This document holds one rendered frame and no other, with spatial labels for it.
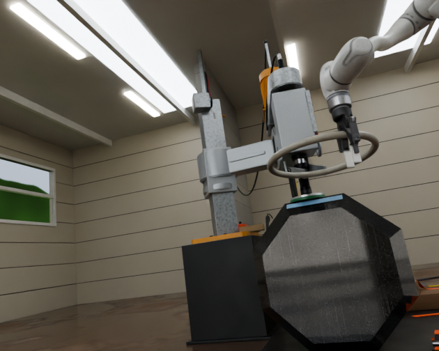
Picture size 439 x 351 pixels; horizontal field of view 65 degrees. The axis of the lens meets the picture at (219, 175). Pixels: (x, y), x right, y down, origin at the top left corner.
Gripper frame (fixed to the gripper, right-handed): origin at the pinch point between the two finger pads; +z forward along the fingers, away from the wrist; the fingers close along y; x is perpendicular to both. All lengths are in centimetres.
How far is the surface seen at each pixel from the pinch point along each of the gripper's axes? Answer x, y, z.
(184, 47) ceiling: 27, 347, -337
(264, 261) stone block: 15, 91, 29
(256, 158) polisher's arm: -7, 151, -60
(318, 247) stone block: -13, 75, 25
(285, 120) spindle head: -7, 74, -55
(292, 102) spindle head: -13, 71, -67
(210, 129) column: 27, 167, -97
